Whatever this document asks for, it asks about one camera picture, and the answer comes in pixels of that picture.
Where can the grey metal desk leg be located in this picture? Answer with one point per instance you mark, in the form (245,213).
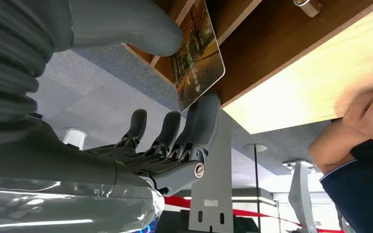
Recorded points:
(212,180)

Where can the brown wooden card tray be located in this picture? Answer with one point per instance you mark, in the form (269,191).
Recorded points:
(270,38)

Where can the long white light strip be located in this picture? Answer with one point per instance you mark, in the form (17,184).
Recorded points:
(254,201)

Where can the ribbed grey right arm sleeve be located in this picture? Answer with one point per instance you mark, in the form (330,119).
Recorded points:
(9,48)

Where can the grey metal stand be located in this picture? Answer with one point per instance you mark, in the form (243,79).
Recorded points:
(300,196)

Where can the red ribbon barrier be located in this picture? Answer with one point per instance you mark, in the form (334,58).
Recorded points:
(177,202)

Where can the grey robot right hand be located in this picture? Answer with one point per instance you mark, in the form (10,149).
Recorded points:
(61,167)

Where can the person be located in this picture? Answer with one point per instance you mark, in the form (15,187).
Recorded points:
(366,193)

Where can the white label sticker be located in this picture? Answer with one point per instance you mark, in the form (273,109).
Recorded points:
(211,203)

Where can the white cylinder fixture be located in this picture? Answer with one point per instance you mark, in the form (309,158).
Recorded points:
(74,139)

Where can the thin black pole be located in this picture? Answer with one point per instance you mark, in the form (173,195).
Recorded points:
(256,186)

